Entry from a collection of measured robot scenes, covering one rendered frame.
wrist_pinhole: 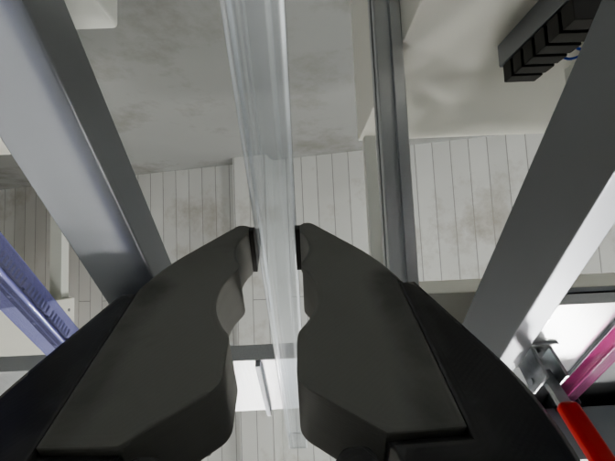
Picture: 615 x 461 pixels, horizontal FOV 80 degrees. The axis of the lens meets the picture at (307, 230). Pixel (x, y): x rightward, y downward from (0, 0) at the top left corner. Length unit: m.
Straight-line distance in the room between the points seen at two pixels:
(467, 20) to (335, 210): 2.71
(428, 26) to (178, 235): 3.36
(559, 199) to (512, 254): 0.07
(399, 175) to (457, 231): 2.67
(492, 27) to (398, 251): 0.34
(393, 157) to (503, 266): 0.27
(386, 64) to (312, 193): 2.73
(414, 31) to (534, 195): 0.37
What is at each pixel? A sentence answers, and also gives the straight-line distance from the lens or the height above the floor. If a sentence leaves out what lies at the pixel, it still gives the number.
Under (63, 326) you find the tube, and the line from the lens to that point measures 0.21.
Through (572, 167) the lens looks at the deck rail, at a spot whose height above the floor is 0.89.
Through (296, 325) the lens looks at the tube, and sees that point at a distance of 0.17.
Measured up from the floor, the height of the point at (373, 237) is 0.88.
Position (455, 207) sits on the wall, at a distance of 3.23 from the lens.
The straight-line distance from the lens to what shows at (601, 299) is 0.37.
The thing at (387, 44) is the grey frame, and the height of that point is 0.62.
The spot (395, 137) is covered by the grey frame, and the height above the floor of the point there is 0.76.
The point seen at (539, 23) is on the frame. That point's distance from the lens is 0.61.
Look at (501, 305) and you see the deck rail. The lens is 0.35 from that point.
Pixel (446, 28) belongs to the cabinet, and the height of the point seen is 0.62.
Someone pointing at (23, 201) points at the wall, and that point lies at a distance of 5.06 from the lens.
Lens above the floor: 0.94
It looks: 5 degrees down
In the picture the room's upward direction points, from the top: 177 degrees clockwise
